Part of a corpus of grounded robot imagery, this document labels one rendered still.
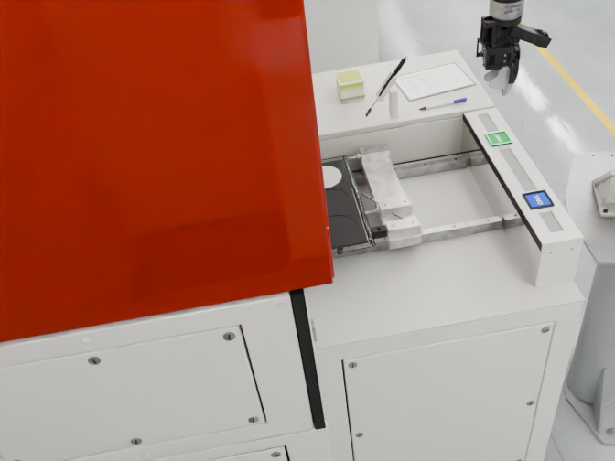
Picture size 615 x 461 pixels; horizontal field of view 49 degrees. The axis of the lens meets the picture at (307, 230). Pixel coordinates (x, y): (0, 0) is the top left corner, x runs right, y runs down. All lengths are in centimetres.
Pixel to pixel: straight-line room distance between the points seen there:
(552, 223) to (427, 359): 42
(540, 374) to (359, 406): 46
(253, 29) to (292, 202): 27
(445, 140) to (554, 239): 55
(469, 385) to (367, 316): 35
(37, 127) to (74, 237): 18
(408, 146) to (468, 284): 51
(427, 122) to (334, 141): 27
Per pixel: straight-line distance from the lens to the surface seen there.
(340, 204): 173
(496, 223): 176
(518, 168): 176
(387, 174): 185
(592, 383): 239
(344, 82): 197
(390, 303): 159
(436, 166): 194
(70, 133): 89
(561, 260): 161
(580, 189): 194
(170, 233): 98
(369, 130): 190
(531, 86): 398
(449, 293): 162
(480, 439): 200
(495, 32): 166
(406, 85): 206
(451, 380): 173
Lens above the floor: 201
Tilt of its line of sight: 42 degrees down
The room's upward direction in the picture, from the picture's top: 8 degrees counter-clockwise
